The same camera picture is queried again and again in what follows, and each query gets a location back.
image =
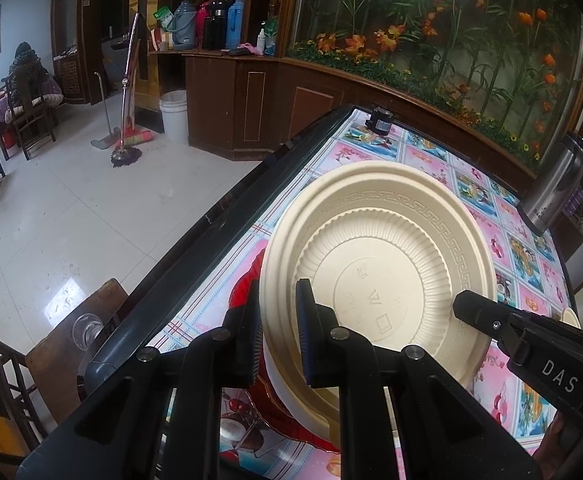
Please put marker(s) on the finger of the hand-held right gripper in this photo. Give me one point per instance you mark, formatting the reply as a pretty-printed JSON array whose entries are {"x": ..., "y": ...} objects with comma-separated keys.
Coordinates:
[{"x": 486, "y": 317}]

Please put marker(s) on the person's right hand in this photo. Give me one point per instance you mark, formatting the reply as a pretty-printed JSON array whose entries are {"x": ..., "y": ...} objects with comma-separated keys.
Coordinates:
[{"x": 547, "y": 447}]

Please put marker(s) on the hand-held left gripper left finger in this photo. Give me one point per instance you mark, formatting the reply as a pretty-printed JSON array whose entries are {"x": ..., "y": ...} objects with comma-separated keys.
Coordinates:
[{"x": 256, "y": 332}]

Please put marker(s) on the blue thermos flask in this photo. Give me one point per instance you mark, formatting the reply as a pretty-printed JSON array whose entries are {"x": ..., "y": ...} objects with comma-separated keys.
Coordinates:
[{"x": 235, "y": 25}]

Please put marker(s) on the black thermos flask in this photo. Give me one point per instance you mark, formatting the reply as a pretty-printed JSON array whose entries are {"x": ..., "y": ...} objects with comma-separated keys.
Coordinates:
[{"x": 215, "y": 30}]

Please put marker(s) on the green packet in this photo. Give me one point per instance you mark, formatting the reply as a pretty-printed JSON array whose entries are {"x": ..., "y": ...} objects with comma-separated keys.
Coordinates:
[{"x": 164, "y": 16}]

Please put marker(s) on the white spray bottle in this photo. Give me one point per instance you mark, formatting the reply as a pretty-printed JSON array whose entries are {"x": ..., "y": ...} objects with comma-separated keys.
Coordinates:
[{"x": 262, "y": 44}]

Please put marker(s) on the black-edged dining table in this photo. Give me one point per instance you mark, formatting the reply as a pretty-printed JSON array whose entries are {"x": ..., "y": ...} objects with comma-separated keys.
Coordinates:
[{"x": 196, "y": 260}]

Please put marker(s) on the steel thermos flask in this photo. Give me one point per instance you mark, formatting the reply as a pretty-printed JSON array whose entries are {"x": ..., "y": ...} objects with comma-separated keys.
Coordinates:
[{"x": 554, "y": 190}]

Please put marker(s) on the beige plastic plate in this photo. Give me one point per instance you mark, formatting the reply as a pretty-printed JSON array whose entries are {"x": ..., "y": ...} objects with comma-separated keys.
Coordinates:
[
  {"x": 296, "y": 407},
  {"x": 371, "y": 240}
]

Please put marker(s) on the green bottle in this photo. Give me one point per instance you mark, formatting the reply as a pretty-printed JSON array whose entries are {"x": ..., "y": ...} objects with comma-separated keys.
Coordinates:
[{"x": 272, "y": 37}]

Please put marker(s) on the clear drinking glass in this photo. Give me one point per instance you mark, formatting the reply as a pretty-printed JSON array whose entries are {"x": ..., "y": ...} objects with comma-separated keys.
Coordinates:
[{"x": 87, "y": 330}]

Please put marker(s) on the flat floor mop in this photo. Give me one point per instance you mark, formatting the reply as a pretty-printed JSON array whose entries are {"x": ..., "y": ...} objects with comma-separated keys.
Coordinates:
[{"x": 102, "y": 142}]

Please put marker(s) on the fruit print tablecloth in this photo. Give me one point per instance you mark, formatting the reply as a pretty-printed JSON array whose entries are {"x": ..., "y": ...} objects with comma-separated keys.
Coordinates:
[{"x": 476, "y": 195}]

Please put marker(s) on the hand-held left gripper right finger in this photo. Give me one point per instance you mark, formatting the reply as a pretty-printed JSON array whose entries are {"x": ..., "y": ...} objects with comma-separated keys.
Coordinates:
[{"x": 304, "y": 332}]

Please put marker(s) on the wooden display cabinet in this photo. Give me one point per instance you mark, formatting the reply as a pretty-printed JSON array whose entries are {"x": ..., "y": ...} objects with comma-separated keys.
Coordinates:
[{"x": 271, "y": 105}]

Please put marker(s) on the red scalloped plate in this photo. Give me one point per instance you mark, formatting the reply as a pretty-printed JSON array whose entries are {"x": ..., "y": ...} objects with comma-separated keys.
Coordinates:
[{"x": 240, "y": 280}]

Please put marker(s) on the white plastic bucket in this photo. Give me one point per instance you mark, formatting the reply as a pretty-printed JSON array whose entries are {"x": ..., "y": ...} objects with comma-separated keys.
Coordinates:
[{"x": 174, "y": 117}]

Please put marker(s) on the pink cloth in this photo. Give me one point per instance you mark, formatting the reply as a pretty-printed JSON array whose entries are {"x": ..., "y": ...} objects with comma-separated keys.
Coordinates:
[{"x": 249, "y": 50}]

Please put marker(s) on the dark wooden chair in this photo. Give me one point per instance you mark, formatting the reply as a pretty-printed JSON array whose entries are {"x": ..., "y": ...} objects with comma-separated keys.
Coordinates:
[{"x": 31, "y": 120}]

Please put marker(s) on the grey thermos flask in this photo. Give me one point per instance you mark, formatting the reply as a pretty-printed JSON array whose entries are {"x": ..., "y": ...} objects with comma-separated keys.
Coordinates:
[{"x": 185, "y": 30}]

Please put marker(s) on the red thermos flask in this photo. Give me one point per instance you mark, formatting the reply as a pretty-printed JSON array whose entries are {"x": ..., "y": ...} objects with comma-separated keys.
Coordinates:
[{"x": 202, "y": 27}]

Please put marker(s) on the small beige bowl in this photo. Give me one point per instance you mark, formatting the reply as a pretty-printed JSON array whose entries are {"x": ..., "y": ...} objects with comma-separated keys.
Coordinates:
[{"x": 570, "y": 317}]

